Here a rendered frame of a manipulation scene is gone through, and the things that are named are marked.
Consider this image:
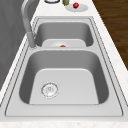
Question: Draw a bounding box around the small orange food piece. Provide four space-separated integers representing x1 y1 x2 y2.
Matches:
59 44 67 49

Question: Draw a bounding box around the grey double basin sink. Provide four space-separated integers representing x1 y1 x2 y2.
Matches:
0 17 128 120

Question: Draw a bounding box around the white plate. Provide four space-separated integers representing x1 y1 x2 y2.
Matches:
46 39 72 48
64 2 90 14

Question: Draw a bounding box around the grey curved tap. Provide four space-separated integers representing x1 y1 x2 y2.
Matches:
20 0 40 49

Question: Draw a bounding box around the red apple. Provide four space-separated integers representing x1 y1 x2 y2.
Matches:
72 2 80 9

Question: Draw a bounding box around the olive green jar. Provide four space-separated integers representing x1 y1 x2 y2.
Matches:
62 0 71 6

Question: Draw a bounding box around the black rimmed round plate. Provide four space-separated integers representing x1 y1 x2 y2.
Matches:
43 0 61 5

